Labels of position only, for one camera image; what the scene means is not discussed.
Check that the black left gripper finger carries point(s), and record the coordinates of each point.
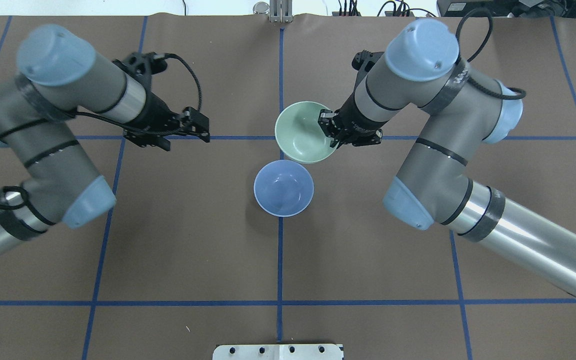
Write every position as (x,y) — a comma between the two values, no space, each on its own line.
(194,121)
(201,134)

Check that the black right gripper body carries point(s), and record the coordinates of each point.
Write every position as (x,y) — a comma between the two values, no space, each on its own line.
(352,119)

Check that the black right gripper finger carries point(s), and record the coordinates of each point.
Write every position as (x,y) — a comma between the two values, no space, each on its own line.
(326,122)
(338,139)

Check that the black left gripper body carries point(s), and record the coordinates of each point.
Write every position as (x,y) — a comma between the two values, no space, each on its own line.
(156,115)

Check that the green bowl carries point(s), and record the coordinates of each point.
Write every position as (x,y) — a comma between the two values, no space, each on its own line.
(298,133)

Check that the blue bowl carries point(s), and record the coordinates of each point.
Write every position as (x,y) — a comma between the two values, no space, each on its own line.
(283,188)

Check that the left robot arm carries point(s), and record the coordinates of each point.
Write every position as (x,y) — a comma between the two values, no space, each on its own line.
(61,76)

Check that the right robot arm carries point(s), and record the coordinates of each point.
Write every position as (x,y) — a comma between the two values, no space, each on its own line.
(423,66)

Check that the white camera mast base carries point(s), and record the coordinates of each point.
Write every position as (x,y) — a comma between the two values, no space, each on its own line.
(300,351)

